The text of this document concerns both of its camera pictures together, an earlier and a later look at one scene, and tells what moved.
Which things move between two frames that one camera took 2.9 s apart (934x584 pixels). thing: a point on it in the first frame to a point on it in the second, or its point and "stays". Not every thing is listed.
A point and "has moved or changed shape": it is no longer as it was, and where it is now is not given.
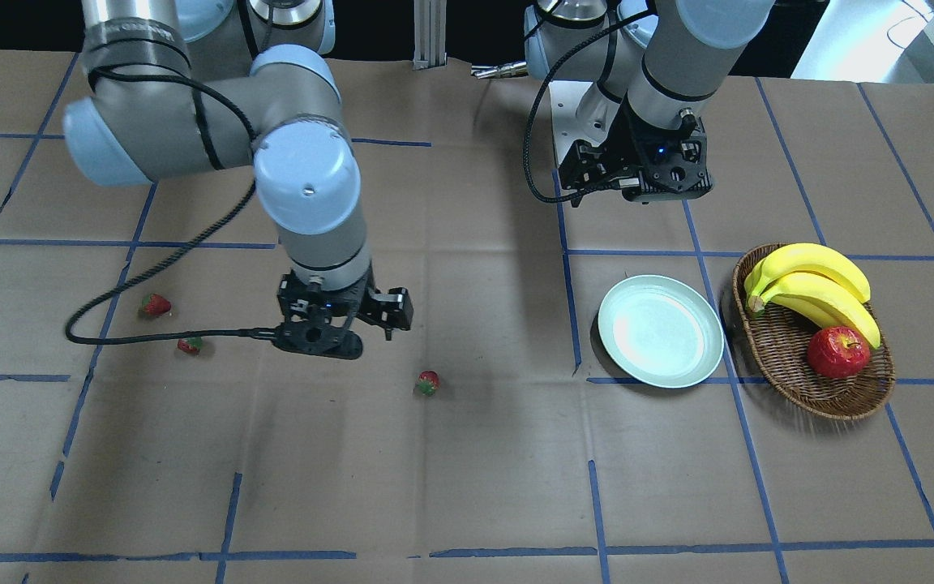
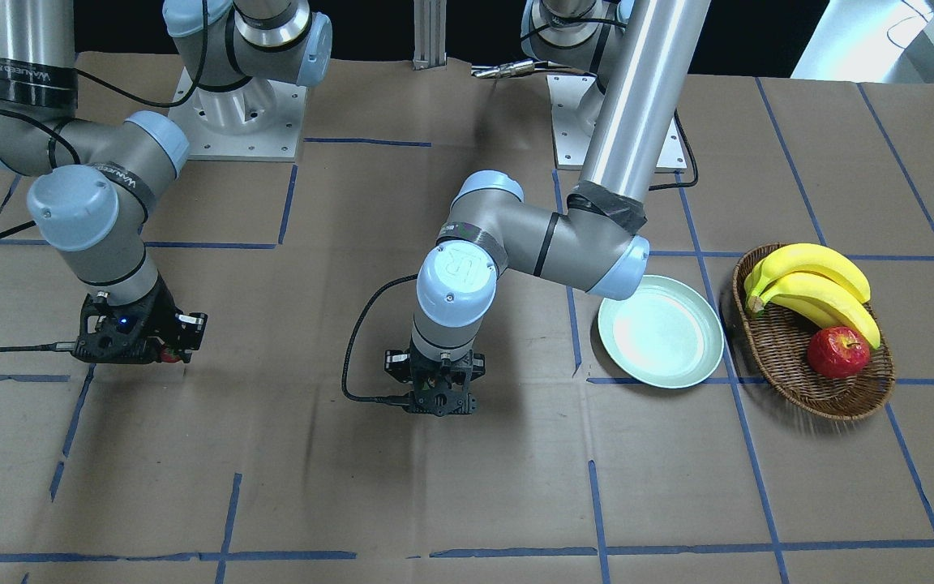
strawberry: (190, 345) has moved or changed shape
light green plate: (660, 332) stays
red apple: (837, 352) stays
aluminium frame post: (430, 34) stays
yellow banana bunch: (816, 281) stays
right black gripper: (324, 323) to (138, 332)
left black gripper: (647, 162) to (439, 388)
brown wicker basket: (780, 337) stays
